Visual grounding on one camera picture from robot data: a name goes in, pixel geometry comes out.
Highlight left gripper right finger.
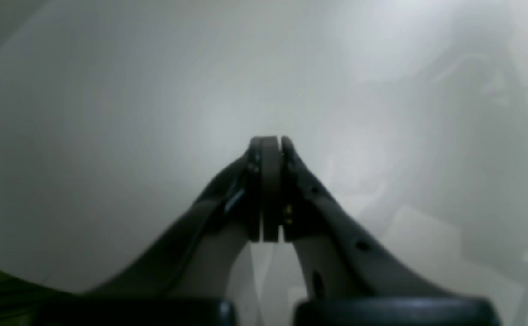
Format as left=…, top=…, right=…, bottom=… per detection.
left=281, top=136, right=502, bottom=326

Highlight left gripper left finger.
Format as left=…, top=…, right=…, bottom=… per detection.
left=33, top=136, right=262, bottom=326

